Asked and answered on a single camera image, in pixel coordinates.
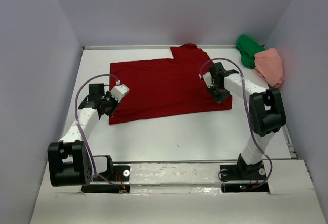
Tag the red t shirt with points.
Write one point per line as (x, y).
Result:
(165, 87)

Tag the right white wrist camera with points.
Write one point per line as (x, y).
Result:
(206, 78)

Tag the pink t shirt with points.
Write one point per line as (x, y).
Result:
(269, 66)

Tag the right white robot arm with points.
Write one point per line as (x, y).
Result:
(265, 116)

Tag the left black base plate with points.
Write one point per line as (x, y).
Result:
(117, 182)

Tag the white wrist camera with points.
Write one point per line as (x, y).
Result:
(206, 78)
(119, 91)

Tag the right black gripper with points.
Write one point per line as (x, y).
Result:
(219, 99)

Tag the green t shirt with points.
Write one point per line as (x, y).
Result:
(248, 48)

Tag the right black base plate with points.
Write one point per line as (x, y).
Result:
(233, 181)

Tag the aluminium rail frame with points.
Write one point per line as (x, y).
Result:
(141, 47)

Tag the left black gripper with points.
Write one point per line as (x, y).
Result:
(108, 95)

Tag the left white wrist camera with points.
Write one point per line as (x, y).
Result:
(119, 91)

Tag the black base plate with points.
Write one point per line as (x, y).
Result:
(117, 182)
(233, 181)

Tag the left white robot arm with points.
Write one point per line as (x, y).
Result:
(70, 160)

